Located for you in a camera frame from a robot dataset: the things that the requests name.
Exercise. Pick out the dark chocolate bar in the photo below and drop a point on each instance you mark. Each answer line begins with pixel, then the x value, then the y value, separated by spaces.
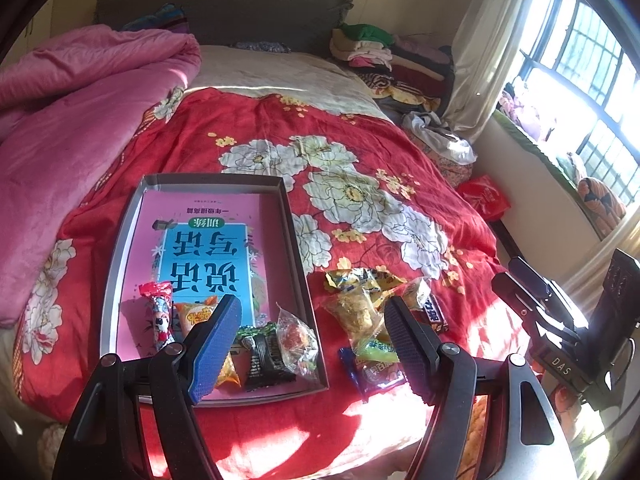
pixel 434 312

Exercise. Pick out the clear candy packet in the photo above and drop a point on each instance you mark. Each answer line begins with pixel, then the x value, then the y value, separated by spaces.
pixel 297 342

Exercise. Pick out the red plastic bag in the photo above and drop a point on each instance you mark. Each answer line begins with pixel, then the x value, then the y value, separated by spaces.
pixel 485 195

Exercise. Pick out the cream curtain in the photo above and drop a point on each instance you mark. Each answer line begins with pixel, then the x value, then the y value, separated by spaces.
pixel 490 45

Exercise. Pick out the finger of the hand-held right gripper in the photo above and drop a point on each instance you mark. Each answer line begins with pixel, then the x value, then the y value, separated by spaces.
pixel 530 275
pixel 525 310

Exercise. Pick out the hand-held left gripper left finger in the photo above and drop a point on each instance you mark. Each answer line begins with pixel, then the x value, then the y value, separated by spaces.
pixel 215 355

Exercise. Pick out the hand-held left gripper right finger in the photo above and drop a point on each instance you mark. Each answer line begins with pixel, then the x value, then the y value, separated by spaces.
pixel 410 350

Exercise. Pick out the crumpled white cloth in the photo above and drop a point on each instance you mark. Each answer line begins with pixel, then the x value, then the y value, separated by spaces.
pixel 440 140

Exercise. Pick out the red sausage snack packet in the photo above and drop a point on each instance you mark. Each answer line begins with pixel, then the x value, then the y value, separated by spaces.
pixel 160 317

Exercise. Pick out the beige bed sheet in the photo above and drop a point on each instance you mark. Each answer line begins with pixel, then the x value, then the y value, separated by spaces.
pixel 280 70

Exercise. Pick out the purple clothes on windowsill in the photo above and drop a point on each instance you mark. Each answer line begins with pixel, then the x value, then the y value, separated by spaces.
pixel 525 110

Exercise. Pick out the pink picture book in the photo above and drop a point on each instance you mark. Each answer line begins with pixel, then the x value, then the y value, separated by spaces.
pixel 210 250

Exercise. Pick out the pink fleece blanket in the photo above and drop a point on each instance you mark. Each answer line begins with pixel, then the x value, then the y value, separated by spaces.
pixel 75 125

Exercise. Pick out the red floral blanket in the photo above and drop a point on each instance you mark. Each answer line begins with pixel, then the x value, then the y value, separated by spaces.
pixel 375 160

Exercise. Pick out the orange and black cushion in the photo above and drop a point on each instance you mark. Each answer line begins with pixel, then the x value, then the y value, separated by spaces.
pixel 600 202

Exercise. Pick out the clear yellow pastry packet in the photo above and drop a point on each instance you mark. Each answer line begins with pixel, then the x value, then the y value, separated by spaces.
pixel 355 312
pixel 415 292

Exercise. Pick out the green windowsill mat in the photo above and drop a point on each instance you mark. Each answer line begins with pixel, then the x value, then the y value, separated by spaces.
pixel 530 145

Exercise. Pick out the blue snack packet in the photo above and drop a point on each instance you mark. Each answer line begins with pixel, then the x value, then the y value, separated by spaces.
pixel 375 375

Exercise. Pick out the blue striped cloth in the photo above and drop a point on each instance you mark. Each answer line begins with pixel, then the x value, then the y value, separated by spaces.
pixel 160 17

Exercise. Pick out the barred window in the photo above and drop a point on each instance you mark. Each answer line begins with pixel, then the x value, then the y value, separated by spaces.
pixel 590 45

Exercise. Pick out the yellow cartoon snack packet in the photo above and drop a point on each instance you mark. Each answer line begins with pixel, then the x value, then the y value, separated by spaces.
pixel 355 280

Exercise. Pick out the black snack packet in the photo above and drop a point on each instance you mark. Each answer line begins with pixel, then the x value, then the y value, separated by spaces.
pixel 262 360

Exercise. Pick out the grey metal tray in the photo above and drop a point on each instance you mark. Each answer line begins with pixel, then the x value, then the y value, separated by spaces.
pixel 300 240

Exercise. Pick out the green and yellow snack packet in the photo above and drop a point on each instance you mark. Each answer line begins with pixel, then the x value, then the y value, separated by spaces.
pixel 375 349

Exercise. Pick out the orange snack packet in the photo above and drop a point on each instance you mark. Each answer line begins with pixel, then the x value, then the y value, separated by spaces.
pixel 195 317

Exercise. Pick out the grey bed headboard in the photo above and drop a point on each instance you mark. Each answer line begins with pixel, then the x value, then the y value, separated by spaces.
pixel 250 10

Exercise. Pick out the pile of folded clothes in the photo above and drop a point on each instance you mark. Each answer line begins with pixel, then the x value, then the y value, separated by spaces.
pixel 380 50

